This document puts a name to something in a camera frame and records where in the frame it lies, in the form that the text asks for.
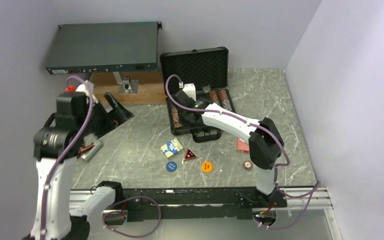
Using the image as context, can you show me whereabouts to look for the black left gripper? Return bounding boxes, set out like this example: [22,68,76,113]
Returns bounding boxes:
[77,91,134,140]

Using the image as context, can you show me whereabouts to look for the orange big blind button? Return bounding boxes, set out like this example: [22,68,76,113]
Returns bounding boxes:
[201,161,213,173]

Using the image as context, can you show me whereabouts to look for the blue small blind button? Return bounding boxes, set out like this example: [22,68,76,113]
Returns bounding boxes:
[165,161,178,173]

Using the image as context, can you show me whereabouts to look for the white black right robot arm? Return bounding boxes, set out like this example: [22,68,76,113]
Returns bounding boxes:
[167,90,285,208]

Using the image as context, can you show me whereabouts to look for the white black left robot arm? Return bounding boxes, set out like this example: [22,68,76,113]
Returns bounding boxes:
[24,91,125,240]

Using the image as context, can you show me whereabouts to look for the black poker set case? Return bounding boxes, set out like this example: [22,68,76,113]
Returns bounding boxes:
[160,46,236,143]

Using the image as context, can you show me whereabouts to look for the multicolour poker chip stack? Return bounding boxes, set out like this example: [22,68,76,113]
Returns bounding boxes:
[171,107,183,128]

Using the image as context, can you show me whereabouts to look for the blue playing card deck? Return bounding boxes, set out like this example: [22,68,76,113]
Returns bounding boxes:
[160,138,184,159]

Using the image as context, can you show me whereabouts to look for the red black chip stack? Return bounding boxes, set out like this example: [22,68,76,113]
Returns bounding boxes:
[209,90,219,103]
[219,89,233,112]

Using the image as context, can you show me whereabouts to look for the red triangular dealer button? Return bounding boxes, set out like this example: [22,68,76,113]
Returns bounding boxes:
[183,148,198,161]

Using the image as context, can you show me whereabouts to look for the clear plastic wrapper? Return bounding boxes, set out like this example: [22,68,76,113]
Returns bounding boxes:
[202,85,211,93]

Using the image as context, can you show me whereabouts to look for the red black far chip stack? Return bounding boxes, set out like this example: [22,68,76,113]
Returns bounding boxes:
[219,89,233,112]

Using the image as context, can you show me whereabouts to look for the grey copper clamp tool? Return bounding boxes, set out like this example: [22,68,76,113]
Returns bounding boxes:
[77,140,104,162]

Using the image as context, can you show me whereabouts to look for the wooden board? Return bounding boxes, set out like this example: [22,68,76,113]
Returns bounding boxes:
[89,71,166,106]

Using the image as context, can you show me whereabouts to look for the clear round plastic disc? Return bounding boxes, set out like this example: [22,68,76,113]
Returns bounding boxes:
[212,151,227,165]

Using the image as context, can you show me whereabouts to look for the red playing card deck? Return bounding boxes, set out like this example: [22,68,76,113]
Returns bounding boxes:
[236,138,250,153]

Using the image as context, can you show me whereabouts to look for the grey rack network device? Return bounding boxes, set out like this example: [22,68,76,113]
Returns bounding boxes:
[44,21,162,75]

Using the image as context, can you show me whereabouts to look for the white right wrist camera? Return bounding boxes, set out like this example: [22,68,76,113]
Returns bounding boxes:
[179,82,197,101]

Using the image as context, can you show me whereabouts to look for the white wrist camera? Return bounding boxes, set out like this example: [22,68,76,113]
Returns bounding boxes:
[65,81,99,104]
[179,82,197,101]

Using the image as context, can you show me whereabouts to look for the grey metal bracket stand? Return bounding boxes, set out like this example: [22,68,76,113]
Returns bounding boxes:
[113,72,139,94]

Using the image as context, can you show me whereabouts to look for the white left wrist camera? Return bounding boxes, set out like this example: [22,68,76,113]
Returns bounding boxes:
[65,81,99,104]

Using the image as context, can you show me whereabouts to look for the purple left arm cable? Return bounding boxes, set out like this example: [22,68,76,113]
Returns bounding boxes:
[39,75,162,239]

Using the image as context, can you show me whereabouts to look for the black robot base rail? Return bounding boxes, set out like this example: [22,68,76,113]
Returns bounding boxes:
[106,186,287,222]

